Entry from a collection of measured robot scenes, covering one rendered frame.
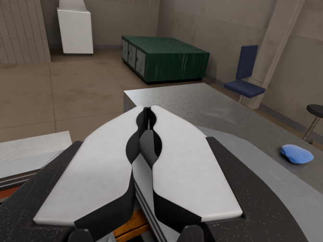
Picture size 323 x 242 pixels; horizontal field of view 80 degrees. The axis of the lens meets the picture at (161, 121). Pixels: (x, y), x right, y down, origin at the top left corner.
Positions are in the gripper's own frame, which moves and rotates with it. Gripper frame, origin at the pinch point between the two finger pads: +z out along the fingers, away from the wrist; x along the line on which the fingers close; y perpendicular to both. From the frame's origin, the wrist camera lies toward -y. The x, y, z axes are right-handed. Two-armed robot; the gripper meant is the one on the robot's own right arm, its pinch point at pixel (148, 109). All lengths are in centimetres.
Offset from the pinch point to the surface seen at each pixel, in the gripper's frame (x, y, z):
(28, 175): -54, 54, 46
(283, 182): 39, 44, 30
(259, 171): 33, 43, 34
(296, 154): 52, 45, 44
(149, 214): -4, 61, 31
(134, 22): -70, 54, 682
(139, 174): -9, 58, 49
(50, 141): -63, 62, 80
